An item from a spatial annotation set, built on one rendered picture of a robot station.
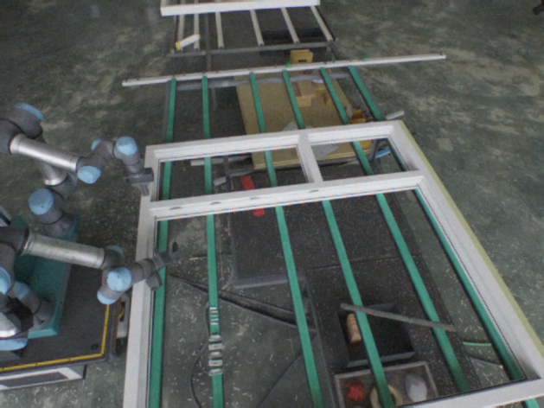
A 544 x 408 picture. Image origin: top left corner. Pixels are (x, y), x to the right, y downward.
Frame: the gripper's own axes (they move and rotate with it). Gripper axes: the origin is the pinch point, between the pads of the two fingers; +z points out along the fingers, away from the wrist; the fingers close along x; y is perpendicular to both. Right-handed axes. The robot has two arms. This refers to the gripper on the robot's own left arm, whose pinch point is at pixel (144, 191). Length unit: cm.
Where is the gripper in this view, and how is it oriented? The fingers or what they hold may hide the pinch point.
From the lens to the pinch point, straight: 182.6
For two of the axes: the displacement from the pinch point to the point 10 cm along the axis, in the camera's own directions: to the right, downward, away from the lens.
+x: 9.9, -1.2, 1.0
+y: 1.6, 7.6, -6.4
